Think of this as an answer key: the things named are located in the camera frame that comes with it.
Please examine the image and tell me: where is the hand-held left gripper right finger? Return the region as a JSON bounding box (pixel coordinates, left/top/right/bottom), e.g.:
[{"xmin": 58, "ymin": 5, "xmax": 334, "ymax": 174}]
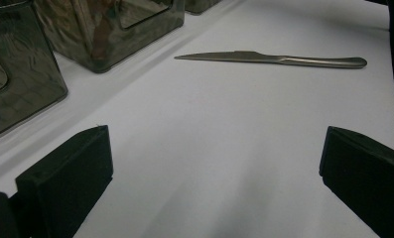
[{"xmin": 319, "ymin": 125, "xmax": 394, "ymax": 238}]

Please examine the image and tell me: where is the white table cover sheet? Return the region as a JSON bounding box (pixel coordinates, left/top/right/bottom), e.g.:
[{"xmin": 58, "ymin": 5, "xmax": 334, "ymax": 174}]
[{"xmin": 0, "ymin": 0, "xmax": 394, "ymax": 238}]

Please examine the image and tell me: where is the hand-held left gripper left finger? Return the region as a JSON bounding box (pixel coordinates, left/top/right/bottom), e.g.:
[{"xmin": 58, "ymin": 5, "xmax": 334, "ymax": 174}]
[{"xmin": 9, "ymin": 124, "xmax": 114, "ymax": 238}]

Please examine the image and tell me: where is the smoky clear plastic bin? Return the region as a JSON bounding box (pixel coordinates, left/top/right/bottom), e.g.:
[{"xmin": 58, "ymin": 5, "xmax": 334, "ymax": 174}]
[
  {"xmin": 0, "ymin": 0, "xmax": 69, "ymax": 143},
  {"xmin": 32, "ymin": 0, "xmax": 187, "ymax": 74},
  {"xmin": 184, "ymin": 0, "xmax": 222, "ymax": 15}
]

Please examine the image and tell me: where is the metal table knife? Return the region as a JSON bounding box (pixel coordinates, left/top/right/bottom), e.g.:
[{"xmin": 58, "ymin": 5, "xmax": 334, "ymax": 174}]
[{"xmin": 174, "ymin": 50, "xmax": 368, "ymax": 69}]

